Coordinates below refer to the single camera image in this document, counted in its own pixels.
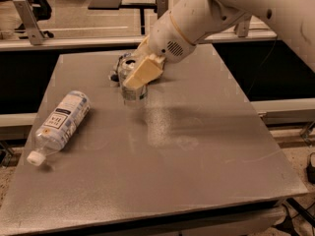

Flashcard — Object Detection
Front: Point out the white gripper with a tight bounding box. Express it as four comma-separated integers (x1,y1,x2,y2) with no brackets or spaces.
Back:
123,0,230,89

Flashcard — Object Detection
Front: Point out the silver 7up soda can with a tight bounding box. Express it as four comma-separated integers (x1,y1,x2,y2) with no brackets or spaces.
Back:
117,56,148,107

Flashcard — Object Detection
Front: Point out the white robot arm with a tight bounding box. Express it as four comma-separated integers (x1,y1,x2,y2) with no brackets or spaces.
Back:
123,0,315,89

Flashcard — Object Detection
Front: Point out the blue chip bag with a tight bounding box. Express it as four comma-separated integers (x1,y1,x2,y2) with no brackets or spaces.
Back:
108,52,131,88

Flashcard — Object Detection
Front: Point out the clear plastic water bottle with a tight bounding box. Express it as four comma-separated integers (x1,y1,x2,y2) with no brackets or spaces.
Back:
27,90,91,166

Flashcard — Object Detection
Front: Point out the middle metal rail bracket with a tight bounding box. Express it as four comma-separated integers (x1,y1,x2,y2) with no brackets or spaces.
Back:
157,0,168,18

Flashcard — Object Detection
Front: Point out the metal rail bracket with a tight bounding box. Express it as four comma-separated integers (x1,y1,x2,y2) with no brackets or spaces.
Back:
157,0,168,18
13,0,44,45
233,16,251,37

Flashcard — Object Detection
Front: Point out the right metal rail bracket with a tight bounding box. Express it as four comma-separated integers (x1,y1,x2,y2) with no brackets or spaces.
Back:
233,16,251,37

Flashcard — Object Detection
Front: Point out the left metal rail bracket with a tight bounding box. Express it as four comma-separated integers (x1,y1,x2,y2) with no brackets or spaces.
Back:
13,0,44,45

